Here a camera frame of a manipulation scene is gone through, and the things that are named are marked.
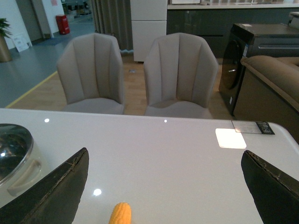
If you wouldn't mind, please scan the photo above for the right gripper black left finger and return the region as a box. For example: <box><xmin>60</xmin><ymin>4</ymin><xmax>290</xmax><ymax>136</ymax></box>
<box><xmin>0</xmin><ymin>147</ymin><xmax>89</xmax><ymax>224</ymax></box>

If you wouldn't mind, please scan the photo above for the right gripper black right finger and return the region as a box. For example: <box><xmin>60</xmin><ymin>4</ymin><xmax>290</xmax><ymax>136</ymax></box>
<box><xmin>241</xmin><ymin>150</ymin><xmax>299</xmax><ymax>224</ymax></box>

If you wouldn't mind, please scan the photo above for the yellow corn cob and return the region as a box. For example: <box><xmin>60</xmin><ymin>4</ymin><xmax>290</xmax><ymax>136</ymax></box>
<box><xmin>109</xmin><ymin>202</ymin><xmax>132</xmax><ymax>224</ymax></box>

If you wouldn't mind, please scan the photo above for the cream pot with steel rim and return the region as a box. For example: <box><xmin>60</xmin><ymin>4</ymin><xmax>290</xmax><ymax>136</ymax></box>
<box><xmin>0</xmin><ymin>123</ymin><xmax>51</xmax><ymax>207</ymax></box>

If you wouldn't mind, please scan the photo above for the gold plant pot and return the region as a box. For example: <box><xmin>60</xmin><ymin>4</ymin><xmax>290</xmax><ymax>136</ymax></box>
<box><xmin>0</xmin><ymin>36</ymin><xmax>12</xmax><ymax>63</ymax></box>

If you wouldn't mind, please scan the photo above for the label sticker on table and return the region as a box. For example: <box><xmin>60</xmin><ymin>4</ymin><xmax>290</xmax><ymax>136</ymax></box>
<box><xmin>232</xmin><ymin>120</ymin><xmax>275</xmax><ymax>135</ymax></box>

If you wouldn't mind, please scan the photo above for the tan sofa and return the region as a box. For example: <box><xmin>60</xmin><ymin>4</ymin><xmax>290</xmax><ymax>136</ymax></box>
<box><xmin>234</xmin><ymin>56</ymin><xmax>299</xmax><ymax>141</ymax></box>

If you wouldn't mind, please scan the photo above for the left beige upholstered chair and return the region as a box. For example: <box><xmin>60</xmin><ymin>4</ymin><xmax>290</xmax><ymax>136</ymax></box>
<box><xmin>57</xmin><ymin>33</ymin><xmax>125</xmax><ymax>114</ymax></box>

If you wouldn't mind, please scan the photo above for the beige upholstered chair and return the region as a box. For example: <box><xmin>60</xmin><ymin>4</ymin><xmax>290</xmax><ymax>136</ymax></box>
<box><xmin>143</xmin><ymin>33</ymin><xmax>219</xmax><ymax>119</ymax></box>
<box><xmin>57</xmin><ymin>33</ymin><xmax>125</xmax><ymax>114</ymax></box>

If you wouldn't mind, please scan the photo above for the right beige upholstered chair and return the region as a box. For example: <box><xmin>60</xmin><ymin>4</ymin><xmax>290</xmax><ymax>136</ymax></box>
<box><xmin>143</xmin><ymin>33</ymin><xmax>219</xmax><ymax>119</ymax></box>

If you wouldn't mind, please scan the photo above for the black washing machine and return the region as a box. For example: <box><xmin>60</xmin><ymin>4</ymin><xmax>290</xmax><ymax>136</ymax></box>
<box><xmin>219</xmin><ymin>22</ymin><xmax>299</xmax><ymax>117</ymax></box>

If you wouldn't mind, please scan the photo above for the white sign board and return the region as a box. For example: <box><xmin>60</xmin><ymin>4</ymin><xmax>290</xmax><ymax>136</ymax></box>
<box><xmin>12</xmin><ymin>34</ymin><xmax>30</xmax><ymax>53</ymax></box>

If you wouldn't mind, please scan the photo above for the red cabinet box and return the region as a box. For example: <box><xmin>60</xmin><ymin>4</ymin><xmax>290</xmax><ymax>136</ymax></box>
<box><xmin>56</xmin><ymin>14</ymin><xmax>70</xmax><ymax>35</ymax></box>

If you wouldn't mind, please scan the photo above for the dark grey kitchen counter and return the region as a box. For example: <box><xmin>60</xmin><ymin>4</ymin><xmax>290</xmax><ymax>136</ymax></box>
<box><xmin>167</xmin><ymin>1</ymin><xmax>299</xmax><ymax>58</ymax></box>

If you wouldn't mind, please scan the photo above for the green potted plant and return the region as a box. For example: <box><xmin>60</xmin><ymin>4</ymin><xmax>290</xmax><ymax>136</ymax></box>
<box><xmin>0</xmin><ymin>18</ymin><xmax>11</xmax><ymax>38</ymax></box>

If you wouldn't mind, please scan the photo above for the grey curtain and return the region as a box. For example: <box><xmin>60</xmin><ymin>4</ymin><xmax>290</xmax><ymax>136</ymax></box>
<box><xmin>91</xmin><ymin>0</ymin><xmax>133</xmax><ymax>50</ymax></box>

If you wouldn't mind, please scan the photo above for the white refrigerator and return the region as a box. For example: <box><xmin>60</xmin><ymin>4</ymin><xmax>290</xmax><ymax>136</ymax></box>
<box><xmin>130</xmin><ymin>0</ymin><xmax>168</xmax><ymax>62</ymax></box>

